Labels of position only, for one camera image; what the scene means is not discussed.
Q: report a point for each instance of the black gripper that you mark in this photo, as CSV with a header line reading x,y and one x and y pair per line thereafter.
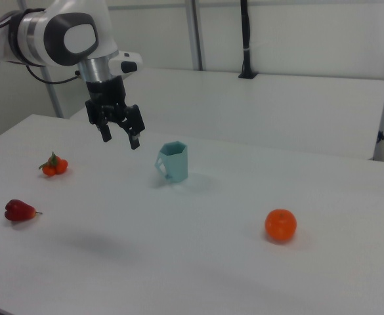
x,y
108,90

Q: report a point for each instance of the light teal hexagonal mug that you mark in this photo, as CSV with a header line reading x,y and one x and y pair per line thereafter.
x,y
175,162

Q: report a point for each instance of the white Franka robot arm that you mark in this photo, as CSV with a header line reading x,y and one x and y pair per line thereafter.
x,y
80,36

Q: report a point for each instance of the orange fruit cluster with leaves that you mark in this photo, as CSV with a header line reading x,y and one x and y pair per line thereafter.
x,y
54,165

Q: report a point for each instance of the white background table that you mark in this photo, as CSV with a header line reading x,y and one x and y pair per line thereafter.
x,y
244,105

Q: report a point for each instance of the red pear-shaped fruit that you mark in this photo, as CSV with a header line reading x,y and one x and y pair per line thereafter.
x,y
18,210

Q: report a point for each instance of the black pole with clamp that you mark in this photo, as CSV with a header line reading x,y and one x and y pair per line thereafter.
x,y
246,39

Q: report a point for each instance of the grey aluminium frame post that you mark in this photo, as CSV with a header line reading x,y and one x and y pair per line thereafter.
x,y
54,98
196,33

